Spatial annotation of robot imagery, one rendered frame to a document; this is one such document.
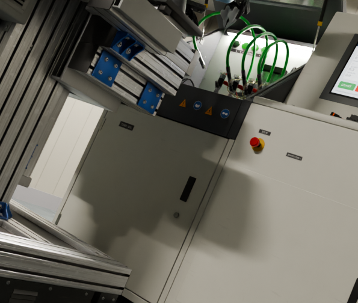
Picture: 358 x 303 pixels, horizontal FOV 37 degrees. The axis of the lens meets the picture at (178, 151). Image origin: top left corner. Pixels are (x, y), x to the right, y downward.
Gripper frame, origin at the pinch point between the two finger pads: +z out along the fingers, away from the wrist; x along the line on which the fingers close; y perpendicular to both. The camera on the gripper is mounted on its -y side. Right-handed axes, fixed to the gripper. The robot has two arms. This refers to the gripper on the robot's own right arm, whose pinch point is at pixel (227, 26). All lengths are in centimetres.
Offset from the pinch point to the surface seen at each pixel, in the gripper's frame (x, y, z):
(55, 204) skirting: -202, -152, 117
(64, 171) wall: -204, -148, 88
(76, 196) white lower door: -40, -3, 89
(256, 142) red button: 34, 1, 42
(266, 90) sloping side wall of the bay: 21.8, -12.4, 18.3
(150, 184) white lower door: -5, -3, 71
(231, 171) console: 27, -3, 55
